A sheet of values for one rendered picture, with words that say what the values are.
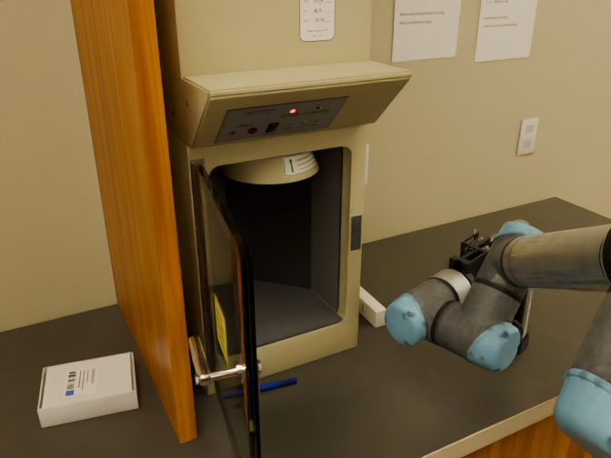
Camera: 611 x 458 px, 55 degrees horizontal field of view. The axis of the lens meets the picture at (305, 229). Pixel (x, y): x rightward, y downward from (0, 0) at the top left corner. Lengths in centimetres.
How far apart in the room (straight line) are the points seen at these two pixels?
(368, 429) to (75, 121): 83
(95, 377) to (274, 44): 66
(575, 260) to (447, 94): 106
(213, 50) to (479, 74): 104
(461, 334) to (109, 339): 74
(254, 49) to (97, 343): 70
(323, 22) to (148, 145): 34
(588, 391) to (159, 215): 55
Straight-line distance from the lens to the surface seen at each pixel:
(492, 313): 90
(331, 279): 117
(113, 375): 114
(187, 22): 87
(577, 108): 213
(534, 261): 80
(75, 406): 111
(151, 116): 78
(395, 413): 109
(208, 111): 79
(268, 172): 99
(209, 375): 73
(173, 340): 92
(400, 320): 93
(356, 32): 99
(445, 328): 91
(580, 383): 55
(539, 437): 130
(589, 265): 69
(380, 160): 162
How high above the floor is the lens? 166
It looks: 25 degrees down
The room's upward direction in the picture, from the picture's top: straight up
